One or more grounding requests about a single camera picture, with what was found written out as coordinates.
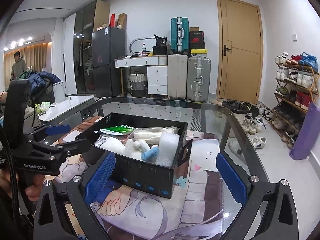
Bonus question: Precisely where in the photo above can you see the white plush toy blue scarf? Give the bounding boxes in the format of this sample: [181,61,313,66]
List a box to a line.
[124,139,159,164]

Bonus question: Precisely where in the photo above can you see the green white snack packet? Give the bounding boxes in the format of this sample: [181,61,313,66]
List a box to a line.
[99,125,135,136]

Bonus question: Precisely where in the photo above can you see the cream rope coil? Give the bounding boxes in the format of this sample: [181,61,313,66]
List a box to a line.
[132,126,180,144]

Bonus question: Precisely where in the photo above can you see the white foam wrap roll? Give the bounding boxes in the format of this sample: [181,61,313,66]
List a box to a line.
[156,132,180,167]

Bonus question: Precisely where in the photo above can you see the person's left hand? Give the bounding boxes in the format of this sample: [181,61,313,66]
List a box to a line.
[1,169,45,202]

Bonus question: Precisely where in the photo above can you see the white side table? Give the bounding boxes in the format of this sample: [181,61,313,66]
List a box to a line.
[39,95,95,125]

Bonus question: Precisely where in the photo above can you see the white sneaker on floor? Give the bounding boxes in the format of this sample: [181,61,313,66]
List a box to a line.
[251,136,267,149]

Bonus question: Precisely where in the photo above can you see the anime print table mat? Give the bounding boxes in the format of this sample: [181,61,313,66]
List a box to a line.
[53,115,245,240]

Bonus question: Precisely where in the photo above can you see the blue puffer jacket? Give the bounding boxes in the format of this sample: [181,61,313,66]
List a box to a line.
[27,72,61,94]

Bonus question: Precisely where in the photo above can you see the black storage box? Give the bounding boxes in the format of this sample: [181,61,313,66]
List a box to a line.
[76,112,194,200]

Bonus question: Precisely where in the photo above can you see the person in green jacket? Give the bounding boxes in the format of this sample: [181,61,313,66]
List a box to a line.
[11,51,27,80]

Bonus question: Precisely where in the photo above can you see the purple bag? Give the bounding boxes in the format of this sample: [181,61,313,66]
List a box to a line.
[289,102,319,160]

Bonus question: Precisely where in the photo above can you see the wicker basket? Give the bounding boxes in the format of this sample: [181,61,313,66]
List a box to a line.
[129,72,147,98]

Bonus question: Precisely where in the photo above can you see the black refrigerator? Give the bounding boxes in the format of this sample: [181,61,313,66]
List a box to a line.
[92,27,125,97]

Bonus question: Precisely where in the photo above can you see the silver suitcase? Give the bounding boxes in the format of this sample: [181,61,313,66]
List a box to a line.
[187,57,211,102]

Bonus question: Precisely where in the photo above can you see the wooden shoe rack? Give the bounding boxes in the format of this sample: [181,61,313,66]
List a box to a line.
[270,63,319,149]

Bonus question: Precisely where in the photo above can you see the white desk with drawers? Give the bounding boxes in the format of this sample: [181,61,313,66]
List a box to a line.
[115,55,168,96]

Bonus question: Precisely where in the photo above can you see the dark glass cabinet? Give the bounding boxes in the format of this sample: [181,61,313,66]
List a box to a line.
[73,0,110,94]

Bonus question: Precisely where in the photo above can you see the beige suitcase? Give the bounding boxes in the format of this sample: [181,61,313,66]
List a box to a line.
[168,54,188,100]

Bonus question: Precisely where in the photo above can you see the wooden door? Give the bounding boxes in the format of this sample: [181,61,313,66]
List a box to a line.
[217,0,264,103]

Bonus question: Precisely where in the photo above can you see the stack of shoe boxes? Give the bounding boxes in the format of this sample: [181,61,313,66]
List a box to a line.
[189,27,208,57]

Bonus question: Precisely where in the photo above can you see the teal suitcase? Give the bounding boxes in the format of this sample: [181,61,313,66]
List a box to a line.
[171,17,189,55]

